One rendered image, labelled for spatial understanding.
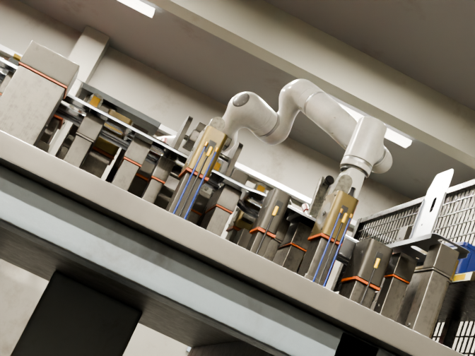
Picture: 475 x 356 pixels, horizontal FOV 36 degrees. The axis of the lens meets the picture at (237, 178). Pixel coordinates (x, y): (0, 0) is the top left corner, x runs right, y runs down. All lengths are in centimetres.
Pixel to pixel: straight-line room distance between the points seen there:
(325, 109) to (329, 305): 104
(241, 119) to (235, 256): 117
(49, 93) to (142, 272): 64
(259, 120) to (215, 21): 437
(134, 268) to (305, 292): 28
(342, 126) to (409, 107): 481
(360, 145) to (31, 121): 87
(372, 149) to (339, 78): 476
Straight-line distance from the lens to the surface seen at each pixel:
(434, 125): 700
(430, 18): 624
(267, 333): 122
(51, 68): 172
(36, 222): 120
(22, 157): 118
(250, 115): 230
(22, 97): 170
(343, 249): 205
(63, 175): 117
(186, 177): 170
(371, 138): 203
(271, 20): 678
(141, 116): 222
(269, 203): 175
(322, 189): 221
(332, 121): 213
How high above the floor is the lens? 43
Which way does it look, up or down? 18 degrees up
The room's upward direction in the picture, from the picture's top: 24 degrees clockwise
